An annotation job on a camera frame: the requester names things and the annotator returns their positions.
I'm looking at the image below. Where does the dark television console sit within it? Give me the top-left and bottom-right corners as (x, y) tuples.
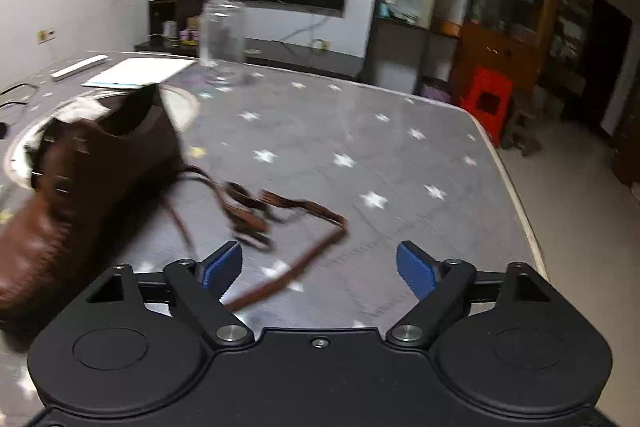
(135, 38), (366, 80)

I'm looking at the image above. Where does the round white-rimmed cooktop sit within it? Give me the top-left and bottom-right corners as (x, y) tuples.
(0, 87), (202, 190)

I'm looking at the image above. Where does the white paper sheet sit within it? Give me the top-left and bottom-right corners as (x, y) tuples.
(81, 57), (197, 88)

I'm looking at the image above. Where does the red plastic stool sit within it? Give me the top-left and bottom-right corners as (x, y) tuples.
(457, 66), (515, 146)

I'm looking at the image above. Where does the white flat remote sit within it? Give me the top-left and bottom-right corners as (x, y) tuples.
(51, 54), (108, 80)

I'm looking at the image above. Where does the brown shoelace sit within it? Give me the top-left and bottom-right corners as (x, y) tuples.
(160, 164), (349, 310)

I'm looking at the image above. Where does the dark trash bin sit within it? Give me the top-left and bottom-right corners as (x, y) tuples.
(419, 76), (453, 104)

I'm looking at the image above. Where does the clear glass mug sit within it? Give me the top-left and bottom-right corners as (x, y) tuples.
(198, 2), (249, 86)

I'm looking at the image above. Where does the small wooden stool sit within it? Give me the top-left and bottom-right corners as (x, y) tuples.
(501, 92), (546, 156)

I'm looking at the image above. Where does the brown wooden cabinet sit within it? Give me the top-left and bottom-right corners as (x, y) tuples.
(440, 0), (561, 102)

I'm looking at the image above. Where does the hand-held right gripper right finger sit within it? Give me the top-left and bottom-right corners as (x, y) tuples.
(385, 241), (556, 350)

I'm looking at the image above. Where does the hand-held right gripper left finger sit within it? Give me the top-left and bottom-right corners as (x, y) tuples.
(85, 241), (253, 350)

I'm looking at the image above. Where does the brown leather shoe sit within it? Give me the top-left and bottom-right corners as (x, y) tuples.
(0, 84), (186, 348)

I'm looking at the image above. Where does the grey star-print table mat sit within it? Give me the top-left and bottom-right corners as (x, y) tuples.
(0, 52), (548, 427)

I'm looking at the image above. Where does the dark wooden door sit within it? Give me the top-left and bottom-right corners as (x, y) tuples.
(590, 0), (635, 135)

